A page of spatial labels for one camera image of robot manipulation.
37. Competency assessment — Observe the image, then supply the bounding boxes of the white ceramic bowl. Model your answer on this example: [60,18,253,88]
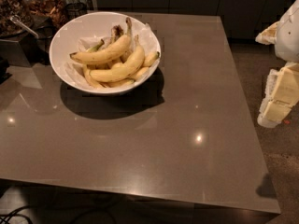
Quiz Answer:
[49,11,162,96]

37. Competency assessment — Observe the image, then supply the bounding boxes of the black cables on floor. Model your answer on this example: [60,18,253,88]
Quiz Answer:
[0,204,34,224]

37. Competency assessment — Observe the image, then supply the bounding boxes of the small right yellow banana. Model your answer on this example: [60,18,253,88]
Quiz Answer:
[143,51,160,67]

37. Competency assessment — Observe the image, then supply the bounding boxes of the metal scoop handle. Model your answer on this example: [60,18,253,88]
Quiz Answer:
[10,15,39,39]

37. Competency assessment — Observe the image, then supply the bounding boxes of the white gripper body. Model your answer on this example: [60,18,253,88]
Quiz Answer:
[255,21,278,45]

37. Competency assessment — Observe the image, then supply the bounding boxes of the green-tipped banana at back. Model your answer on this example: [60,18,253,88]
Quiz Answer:
[86,39,105,52]

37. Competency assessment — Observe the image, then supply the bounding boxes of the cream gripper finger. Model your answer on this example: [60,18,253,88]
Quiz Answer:
[257,62,299,128]

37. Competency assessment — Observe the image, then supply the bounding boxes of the glass jar with snacks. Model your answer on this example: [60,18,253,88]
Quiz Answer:
[0,0,34,37]

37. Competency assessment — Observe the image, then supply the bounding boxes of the left lower yellow banana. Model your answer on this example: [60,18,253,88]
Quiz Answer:
[82,64,104,88]

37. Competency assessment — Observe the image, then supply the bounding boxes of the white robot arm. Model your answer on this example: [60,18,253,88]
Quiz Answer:
[255,0,299,128]

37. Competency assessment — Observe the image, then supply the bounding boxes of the long yellow banana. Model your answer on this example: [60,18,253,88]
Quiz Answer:
[70,17,132,64]
[90,35,145,82]

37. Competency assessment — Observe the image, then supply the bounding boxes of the dark wire basket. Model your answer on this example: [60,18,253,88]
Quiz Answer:
[65,2,87,21]

